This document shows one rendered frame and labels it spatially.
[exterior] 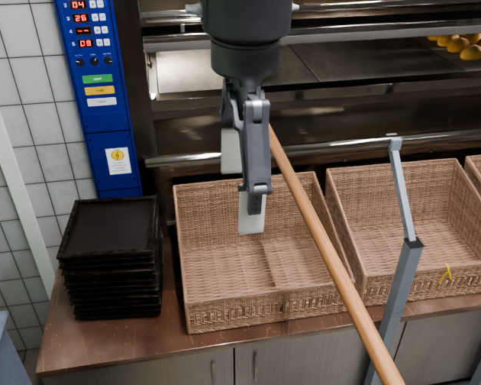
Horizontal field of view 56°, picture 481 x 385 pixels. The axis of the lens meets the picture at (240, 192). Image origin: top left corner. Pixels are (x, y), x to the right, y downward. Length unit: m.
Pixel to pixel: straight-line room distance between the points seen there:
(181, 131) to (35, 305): 1.03
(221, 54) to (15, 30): 1.11
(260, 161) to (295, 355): 1.25
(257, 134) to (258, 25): 0.10
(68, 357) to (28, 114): 0.78
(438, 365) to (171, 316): 1.07
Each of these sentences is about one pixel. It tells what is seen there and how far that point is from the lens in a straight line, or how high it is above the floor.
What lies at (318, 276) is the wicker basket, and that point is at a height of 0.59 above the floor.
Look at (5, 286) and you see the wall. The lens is 2.13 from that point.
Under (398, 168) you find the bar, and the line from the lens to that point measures 1.40.
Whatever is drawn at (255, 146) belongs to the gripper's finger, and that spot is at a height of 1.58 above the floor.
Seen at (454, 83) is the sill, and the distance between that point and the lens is 1.90.
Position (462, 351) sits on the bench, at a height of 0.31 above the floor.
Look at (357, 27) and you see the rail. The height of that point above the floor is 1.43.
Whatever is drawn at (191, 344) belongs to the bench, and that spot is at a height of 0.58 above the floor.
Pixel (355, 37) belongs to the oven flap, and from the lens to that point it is 1.47.
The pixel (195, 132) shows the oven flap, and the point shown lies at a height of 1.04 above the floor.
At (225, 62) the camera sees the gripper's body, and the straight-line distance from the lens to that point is 0.48.
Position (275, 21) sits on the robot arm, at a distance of 0.47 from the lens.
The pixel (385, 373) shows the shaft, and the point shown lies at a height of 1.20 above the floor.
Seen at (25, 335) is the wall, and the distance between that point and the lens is 2.35.
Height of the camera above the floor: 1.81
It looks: 36 degrees down
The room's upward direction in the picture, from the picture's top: straight up
